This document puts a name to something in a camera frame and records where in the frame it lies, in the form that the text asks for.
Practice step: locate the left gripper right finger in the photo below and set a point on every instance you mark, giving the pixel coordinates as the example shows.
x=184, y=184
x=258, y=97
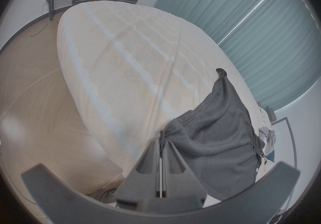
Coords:
x=185, y=187

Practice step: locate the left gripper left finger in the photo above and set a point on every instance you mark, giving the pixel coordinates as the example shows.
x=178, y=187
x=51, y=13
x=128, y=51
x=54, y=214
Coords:
x=133, y=187

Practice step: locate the black T-shirt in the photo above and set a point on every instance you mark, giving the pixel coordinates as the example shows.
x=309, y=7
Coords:
x=213, y=137

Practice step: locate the pile of clothes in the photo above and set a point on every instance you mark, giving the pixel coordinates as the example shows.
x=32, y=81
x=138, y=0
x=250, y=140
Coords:
x=268, y=137

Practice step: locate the bed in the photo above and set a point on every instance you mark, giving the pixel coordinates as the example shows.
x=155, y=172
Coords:
x=112, y=67

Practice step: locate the white printed pillow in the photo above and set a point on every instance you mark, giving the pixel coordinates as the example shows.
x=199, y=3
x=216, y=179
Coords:
x=262, y=116

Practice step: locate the grey bedside table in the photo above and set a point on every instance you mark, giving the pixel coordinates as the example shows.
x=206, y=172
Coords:
x=272, y=115

